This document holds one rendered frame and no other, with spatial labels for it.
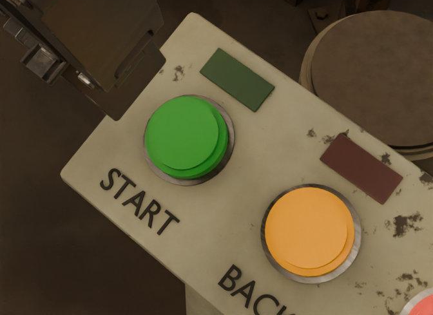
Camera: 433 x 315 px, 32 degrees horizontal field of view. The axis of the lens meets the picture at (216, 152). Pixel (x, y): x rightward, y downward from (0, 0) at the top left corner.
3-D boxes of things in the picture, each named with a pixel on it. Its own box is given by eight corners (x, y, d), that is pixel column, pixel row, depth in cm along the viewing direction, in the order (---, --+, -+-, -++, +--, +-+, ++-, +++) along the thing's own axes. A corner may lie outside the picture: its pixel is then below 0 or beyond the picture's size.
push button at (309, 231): (304, 176, 36) (300, 169, 34) (372, 227, 35) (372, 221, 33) (252, 243, 36) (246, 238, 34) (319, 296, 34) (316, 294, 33)
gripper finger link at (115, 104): (85, -40, 22) (103, -27, 21) (153, 49, 28) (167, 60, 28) (19, 40, 21) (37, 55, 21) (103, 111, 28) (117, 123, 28)
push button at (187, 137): (187, 90, 38) (178, 78, 36) (247, 135, 37) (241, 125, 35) (138, 151, 38) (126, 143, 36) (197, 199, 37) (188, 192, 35)
